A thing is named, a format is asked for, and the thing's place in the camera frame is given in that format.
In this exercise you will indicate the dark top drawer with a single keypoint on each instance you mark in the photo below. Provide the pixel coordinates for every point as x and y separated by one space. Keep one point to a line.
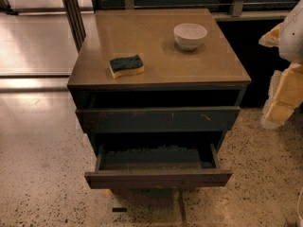
158 119

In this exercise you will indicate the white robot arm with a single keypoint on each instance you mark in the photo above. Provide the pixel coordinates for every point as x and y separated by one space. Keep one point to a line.
287 36

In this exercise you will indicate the dark vertical post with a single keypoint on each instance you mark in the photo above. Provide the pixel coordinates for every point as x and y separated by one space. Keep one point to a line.
72 11

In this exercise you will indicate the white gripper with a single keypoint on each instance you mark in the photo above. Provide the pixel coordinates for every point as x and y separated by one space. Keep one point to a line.
293 38

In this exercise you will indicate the white ceramic bowl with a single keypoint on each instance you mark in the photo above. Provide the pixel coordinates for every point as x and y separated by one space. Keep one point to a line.
189 36

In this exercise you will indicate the black tape floor marker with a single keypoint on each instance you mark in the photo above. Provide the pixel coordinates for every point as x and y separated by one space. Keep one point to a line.
119 209

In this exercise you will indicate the brown drawer cabinet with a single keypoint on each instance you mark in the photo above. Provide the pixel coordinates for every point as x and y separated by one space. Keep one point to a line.
209 76

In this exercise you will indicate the yellow sponge with dark pad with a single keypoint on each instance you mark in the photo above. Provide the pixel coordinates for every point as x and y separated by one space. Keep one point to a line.
128 66

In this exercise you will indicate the dark drawer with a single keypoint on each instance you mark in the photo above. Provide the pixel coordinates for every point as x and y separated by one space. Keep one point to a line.
158 119
154 175

